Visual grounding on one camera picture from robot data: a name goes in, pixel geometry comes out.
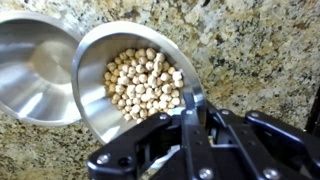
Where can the pile of chickpeas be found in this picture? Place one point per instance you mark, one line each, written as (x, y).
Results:
(143, 83)

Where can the stainless steel stove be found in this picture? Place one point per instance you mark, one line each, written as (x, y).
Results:
(314, 113)

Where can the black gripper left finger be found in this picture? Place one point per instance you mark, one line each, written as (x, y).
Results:
(133, 146)

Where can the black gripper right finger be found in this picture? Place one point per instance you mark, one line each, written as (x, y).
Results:
(276, 150)

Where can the wide steel bowl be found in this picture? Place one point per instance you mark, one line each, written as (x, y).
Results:
(36, 66)

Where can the small steel bowl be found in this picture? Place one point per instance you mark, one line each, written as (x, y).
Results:
(96, 100)

